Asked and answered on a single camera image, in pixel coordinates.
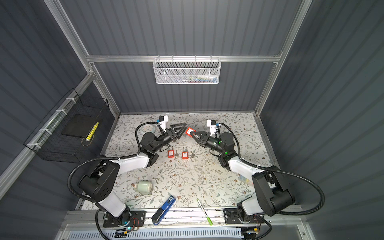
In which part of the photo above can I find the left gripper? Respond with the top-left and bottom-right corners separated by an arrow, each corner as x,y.
151,123 -> 185,155

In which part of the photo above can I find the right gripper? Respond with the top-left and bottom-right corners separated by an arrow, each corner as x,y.
191,132 -> 226,156

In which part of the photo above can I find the red padlock with keys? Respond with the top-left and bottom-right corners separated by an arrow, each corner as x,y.
182,147 -> 189,160

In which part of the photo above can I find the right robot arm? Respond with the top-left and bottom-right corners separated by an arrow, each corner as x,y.
189,123 -> 326,217

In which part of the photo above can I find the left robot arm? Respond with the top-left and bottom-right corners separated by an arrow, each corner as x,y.
67,122 -> 187,227

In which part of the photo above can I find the white round timer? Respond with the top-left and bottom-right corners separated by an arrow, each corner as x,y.
140,124 -> 157,134

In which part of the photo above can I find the colourful marker pack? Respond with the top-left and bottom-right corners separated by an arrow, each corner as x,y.
238,175 -> 253,186

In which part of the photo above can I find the pale green jar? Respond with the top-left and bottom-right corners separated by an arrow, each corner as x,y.
134,181 -> 154,195

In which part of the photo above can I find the yellow green tool in basket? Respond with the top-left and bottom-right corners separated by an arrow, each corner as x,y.
86,122 -> 100,142

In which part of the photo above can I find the blue black utility knife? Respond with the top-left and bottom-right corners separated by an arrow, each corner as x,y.
152,196 -> 176,226

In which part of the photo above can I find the black box in basket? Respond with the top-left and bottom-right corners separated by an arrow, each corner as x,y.
62,114 -> 97,138

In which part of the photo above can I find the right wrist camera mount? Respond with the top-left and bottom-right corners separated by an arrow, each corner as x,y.
207,120 -> 220,138

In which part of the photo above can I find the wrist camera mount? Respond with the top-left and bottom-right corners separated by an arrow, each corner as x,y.
207,120 -> 220,138
156,115 -> 169,131

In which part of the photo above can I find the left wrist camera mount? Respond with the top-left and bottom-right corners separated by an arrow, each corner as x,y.
156,115 -> 169,131

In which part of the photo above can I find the white wire basket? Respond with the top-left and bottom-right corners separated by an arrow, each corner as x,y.
153,60 -> 222,85

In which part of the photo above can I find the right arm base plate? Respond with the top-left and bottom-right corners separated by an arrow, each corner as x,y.
223,208 -> 264,225

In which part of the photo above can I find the green handled screwdriver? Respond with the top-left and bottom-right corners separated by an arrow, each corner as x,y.
197,199 -> 213,226

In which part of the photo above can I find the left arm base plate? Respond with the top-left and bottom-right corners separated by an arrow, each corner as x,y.
103,211 -> 146,228

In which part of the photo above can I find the black wire basket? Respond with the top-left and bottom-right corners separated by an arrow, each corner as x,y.
24,85 -> 115,164

